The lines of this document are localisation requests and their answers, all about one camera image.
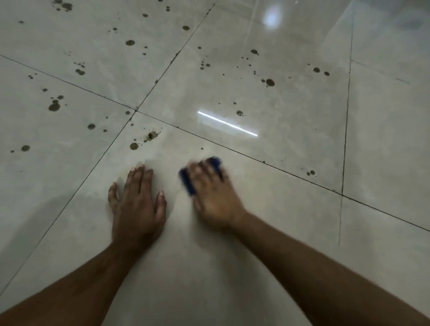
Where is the person's left hand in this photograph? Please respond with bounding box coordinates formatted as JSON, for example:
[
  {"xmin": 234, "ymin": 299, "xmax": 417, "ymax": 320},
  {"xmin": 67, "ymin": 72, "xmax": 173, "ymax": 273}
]
[{"xmin": 108, "ymin": 164, "xmax": 167, "ymax": 251}]

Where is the person's right forearm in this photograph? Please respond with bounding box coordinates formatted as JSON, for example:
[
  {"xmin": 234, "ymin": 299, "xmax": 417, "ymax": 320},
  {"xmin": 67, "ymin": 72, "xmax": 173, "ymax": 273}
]
[{"xmin": 234, "ymin": 212, "xmax": 430, "ymax": 326}]

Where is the person's left forearm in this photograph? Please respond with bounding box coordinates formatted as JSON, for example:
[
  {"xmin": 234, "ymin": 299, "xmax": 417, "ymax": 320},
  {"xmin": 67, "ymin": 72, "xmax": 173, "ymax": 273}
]
[{"xmin": 0, "ymin": 241, "xmax": 149, "ymax": 326}]

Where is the person's right hand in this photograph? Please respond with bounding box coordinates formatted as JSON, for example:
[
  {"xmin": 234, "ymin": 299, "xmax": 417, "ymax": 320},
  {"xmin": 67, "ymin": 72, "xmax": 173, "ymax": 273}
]
[{"xmin": 186, "ymin": 159, "xmax": 250, "ymax": 233}]

